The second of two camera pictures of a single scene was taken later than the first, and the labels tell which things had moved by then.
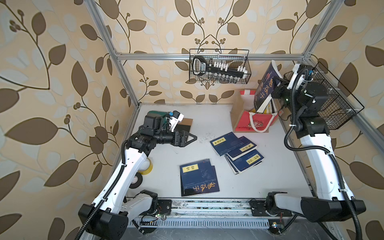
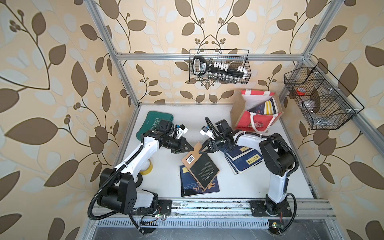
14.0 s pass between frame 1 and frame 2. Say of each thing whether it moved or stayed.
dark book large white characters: stayed
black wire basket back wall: stayed
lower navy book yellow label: stayed
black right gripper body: moved
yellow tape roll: stayed
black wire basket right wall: stayed
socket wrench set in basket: stayed
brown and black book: moved
